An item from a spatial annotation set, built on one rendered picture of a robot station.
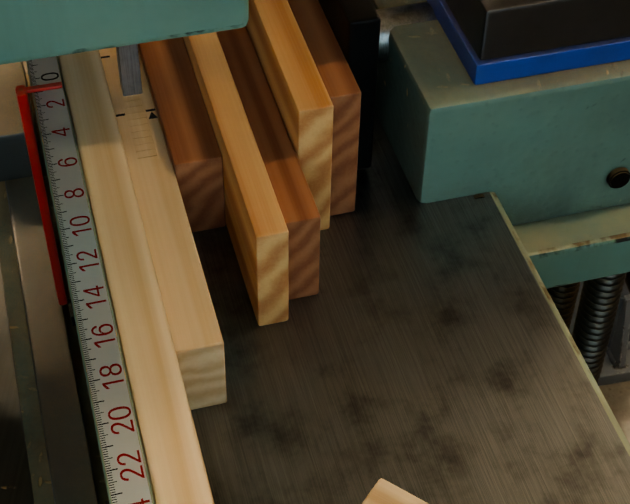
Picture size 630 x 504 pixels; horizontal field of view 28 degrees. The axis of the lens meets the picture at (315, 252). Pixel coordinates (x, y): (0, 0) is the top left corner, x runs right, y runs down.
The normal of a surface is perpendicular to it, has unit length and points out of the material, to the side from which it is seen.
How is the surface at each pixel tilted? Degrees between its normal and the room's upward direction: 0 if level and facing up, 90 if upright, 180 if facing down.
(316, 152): 90
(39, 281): 0
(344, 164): 90
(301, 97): 0
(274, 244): 90
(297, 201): 0
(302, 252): 90
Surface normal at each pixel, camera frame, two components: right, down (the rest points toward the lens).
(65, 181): 0.01, -0.69
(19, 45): 0.26, 0.71
